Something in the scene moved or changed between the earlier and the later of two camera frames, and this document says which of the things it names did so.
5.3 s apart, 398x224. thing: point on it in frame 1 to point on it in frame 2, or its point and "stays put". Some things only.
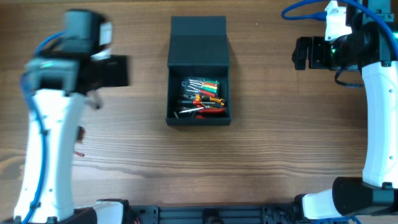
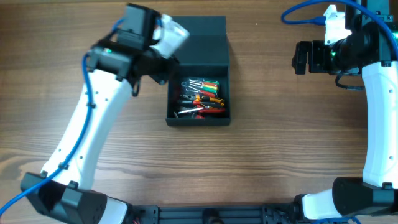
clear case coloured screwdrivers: x=203 y=86 stays put
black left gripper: x=116 y=71 to x=162 y=76
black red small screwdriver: x=189 y=102 stays put
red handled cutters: x=208 y=110 stays put
